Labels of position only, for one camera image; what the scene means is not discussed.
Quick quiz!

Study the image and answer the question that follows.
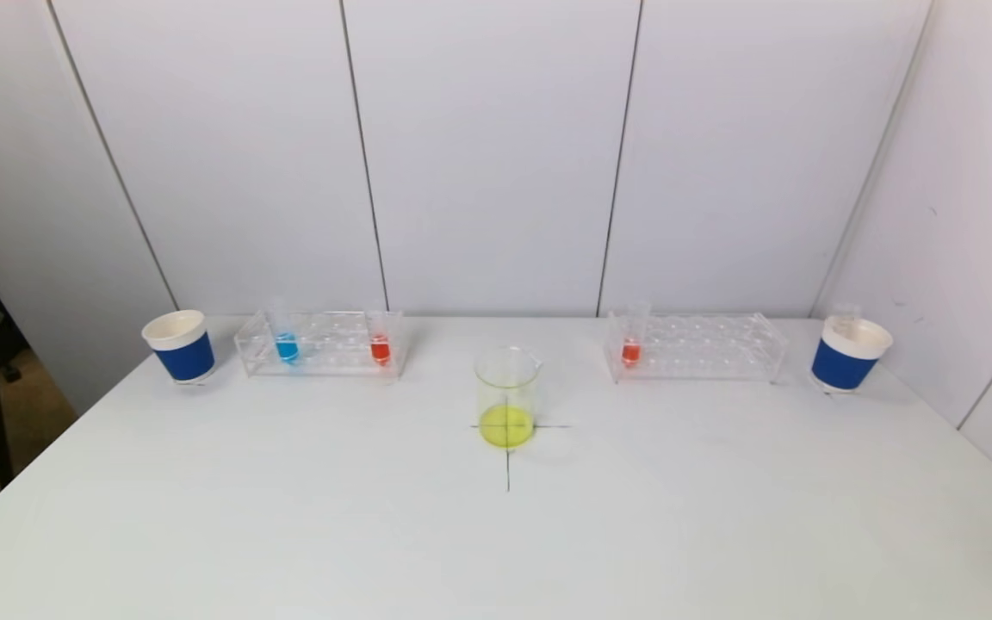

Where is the blue pigment test tube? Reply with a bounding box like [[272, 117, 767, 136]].
[[270, 297, 301, 365]]

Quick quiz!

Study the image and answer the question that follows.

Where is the clear glass beaker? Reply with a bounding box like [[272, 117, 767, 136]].
[[474, 346, 544, 450]]

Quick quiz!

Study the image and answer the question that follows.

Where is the red pigment test tube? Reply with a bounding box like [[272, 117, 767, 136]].
[[367, 310, 394, 368], [621, 300, 654, 369]]

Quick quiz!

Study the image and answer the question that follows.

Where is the clear acrylic test tube rack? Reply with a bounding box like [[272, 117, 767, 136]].
[[605, 312, 790, 385], [234, 310, 407, 380]]

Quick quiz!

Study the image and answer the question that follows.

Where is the blue sleeved paper cup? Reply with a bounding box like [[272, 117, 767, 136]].
[[810, 314, 894, 395], [141, 310, 216, 385]]

